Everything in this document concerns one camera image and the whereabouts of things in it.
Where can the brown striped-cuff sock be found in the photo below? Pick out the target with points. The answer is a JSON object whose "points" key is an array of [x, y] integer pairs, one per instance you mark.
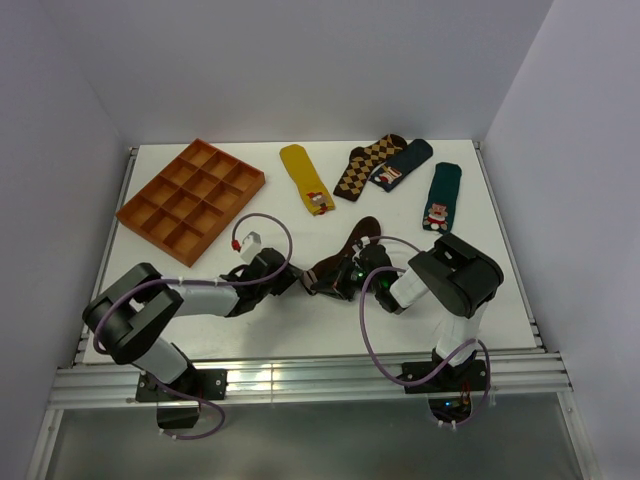
{"points": [[368, 226]]}

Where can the yellow cartoon sock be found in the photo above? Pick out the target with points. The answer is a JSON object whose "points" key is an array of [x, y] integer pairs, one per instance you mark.
{"points": [[312, 191]]}

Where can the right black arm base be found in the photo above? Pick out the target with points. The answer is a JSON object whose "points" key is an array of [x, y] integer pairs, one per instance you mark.
{"points": [[455, 394]]}

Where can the dark green cartoon sock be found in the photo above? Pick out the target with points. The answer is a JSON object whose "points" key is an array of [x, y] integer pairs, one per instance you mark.
{"points": [[440, 208]]}

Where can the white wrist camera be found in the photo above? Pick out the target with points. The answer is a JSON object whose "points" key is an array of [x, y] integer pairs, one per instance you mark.
{"points": [[250, 246], [362, 243]]}

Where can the orange compartment tray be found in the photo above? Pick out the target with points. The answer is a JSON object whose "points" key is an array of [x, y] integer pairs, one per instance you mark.
{"points": [[189, 203]]}

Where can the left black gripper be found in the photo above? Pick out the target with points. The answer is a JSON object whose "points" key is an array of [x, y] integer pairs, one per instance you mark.
{"points": [[290, 275]]}

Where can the aluminium frame rail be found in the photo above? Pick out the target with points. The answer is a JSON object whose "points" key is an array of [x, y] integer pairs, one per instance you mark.
{"points": [[308, 380]]}

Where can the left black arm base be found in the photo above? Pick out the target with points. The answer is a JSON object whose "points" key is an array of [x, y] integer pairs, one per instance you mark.
{"points": [[180, 405]]}

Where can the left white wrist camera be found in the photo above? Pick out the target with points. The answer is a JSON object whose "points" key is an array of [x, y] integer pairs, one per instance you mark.
{"points": [[250, 246]]}

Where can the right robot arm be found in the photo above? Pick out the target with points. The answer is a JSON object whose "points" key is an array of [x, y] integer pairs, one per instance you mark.
{"points": [[462, 278]]}

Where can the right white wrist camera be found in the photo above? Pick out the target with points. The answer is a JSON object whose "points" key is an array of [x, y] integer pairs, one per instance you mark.
{"points": [[362, 243]]}

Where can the brown argyle sock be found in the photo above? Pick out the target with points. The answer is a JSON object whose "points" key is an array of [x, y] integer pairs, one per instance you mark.
{"points": [[363, 161]]}

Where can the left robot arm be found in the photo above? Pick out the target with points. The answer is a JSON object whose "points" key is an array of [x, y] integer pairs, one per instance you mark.
{"points": [[129, 317]]}

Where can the navy blue cartoon sock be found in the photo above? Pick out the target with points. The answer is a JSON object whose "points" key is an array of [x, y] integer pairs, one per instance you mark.
{"points": [[398, 167]]}

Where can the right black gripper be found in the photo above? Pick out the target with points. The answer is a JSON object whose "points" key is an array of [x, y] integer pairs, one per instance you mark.
{"points": [[327, 285]]}

